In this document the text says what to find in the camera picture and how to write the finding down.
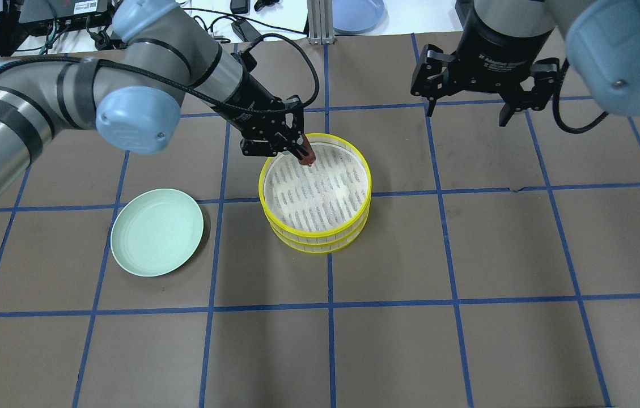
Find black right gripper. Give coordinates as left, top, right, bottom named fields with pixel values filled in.
left=410, top=6, right=559, bottom=127

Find aluminium frame post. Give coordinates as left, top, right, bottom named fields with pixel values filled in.
left=307, top=0, right=336, bottom=45

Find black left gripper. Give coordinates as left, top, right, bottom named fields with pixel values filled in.
left=214, top=73, right=309, bottom=160

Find yellow steamer layer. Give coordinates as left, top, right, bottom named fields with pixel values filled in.
left=265, top=211, right=369, bottom=254
left=258, top=133, right=372, bottom=237

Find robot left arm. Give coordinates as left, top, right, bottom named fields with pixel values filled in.
left=0, top=1, right=315, bottom=196

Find brown bun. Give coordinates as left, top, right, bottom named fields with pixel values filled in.
left=298, top=139, right=316, bottom=166

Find black power adapter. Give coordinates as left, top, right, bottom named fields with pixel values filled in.
left=231, top=19, right=262, bottom=43

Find light green plate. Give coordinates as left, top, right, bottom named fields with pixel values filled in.
left=110, top=189, right=204, bottom=277

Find blue plate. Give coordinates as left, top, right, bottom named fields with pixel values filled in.
left=331, top=1, right=385, bottom=35

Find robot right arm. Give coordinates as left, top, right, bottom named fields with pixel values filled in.
left=410, top=1, right=640, bottom=134

